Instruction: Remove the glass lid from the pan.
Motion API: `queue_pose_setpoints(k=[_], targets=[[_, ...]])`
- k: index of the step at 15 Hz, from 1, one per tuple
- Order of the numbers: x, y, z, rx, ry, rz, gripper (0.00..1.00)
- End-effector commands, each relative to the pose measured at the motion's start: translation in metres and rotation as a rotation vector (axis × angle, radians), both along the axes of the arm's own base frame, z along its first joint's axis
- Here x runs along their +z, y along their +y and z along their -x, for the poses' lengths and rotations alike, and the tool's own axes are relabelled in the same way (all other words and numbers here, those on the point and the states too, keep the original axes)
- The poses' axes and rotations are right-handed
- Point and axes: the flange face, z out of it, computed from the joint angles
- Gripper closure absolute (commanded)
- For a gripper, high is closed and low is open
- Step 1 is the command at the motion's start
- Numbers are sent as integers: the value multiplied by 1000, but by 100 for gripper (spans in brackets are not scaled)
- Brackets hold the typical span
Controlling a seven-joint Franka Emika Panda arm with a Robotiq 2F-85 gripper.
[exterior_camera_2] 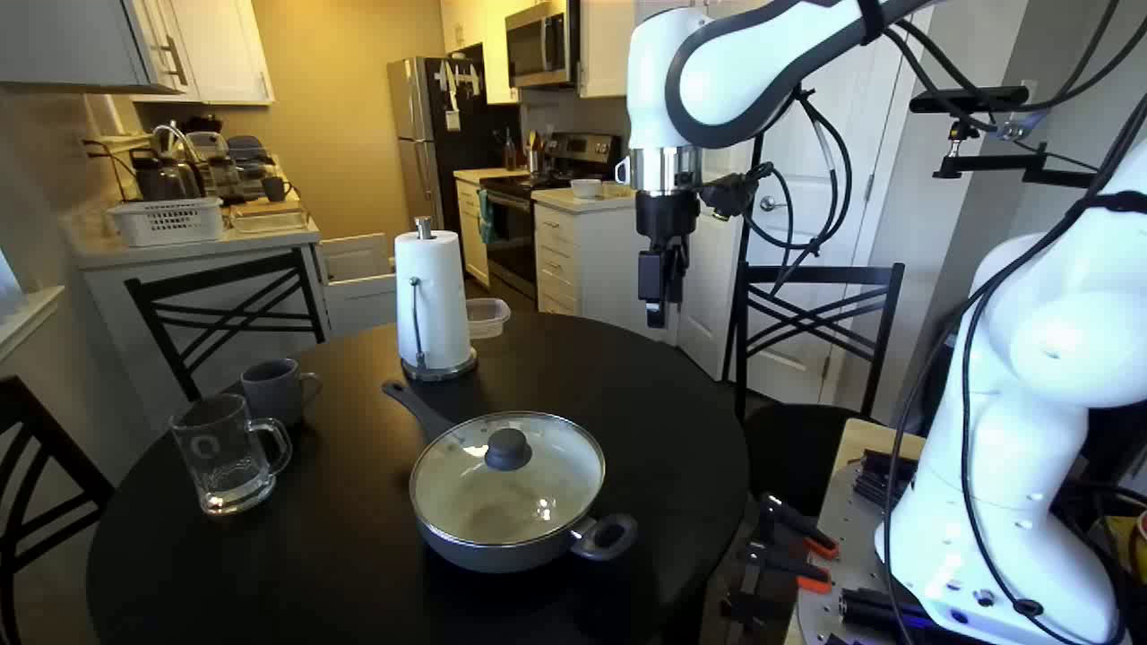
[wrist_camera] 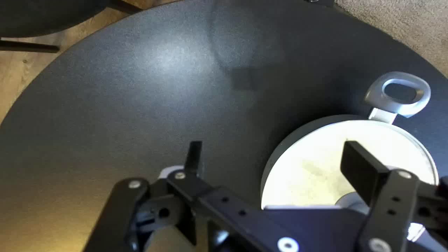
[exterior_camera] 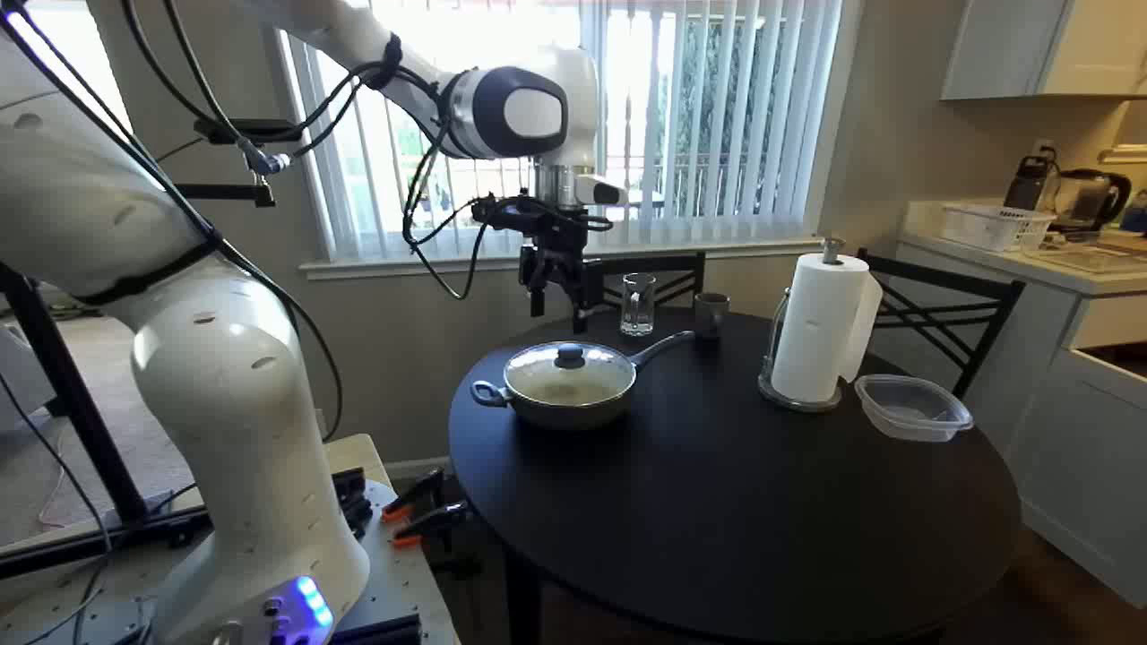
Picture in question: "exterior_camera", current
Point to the metal paper towel holder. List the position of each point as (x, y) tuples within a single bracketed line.
[(830, 252)]

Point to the black metal stand frame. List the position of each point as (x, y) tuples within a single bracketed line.
[(72, 400)]

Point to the black electric kettle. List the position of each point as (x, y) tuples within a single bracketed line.
[(1090, 203)]

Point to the clear plastic food container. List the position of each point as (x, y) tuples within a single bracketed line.
[(911, 405)]

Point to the grey ceramic mug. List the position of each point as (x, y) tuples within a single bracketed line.
[(710, 315)]

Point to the white robot mounting table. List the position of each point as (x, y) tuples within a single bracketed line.
[(396, 559)]

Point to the pot with glass lid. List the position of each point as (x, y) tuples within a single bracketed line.
[(570, 405)]

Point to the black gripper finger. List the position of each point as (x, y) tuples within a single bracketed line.
[(536, 288), (583, 301)]

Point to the clear glass mug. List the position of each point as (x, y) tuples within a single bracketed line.
[(636, 307)]

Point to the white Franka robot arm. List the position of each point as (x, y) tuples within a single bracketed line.
[(226, 396)]

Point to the glass pan lid black knob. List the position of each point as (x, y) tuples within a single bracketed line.
[(569, 369)]

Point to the black bracket mount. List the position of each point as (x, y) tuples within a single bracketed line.
[(238, 130)]

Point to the clear countertop storage box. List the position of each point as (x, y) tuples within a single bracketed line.
[(992, 224)]

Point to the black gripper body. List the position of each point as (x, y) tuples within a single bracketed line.
[(556, 234)]

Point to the black metal chair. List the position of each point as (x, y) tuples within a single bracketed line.
[(669, 276), (945, 315)]

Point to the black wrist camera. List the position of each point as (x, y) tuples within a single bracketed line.
[(500, 214)]

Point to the white kitchen counter cabinet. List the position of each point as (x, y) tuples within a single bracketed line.
[(1076, 396)]

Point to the white paper towel roll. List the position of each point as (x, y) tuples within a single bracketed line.
[(819, 326)]

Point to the black countertop appliance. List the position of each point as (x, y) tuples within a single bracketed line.
[(1029, 180)]

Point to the white upper kitchen cabinet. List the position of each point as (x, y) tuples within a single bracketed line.
[(1042, 46)]

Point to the white vertical window blinds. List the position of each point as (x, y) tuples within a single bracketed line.
[(717, 119)]

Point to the small black box device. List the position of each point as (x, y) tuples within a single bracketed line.
[(354, 499)]

